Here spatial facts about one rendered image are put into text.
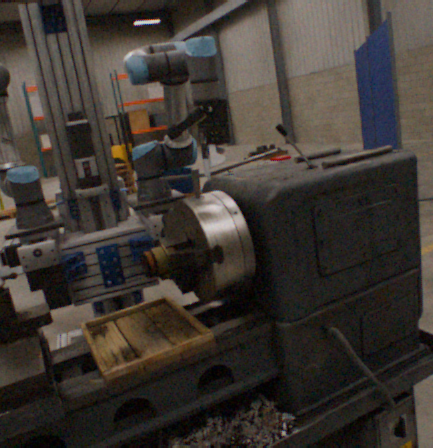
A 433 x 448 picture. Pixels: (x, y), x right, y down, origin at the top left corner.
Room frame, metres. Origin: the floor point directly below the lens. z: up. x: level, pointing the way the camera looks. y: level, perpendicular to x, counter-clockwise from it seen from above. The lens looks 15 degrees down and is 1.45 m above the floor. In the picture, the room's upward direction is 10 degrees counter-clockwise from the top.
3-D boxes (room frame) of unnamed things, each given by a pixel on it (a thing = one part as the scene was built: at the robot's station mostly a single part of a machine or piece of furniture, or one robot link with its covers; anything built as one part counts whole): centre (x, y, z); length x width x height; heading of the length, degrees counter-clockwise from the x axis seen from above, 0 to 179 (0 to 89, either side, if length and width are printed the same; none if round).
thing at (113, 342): (1.16, 0.26, 0.89); 0.36 x 0.30 x 0.04; 24
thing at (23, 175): (1.73, 0.71, 1.33); 0.13 x 0.12 x 0.14; 37
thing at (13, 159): (1.83, 0.78, 1.54); 0.15 x 0.12 x 0.55; 37
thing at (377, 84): (7.40, -2.99, 1.18); 4.12 x 0.80 x 2.35; 166
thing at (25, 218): (1.73, 0.70, 1.21); 0.15 x 0.15 x 0.10
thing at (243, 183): (1.43, -0.33, 1.06); 0.59 x 0.48 x 0.39; 114
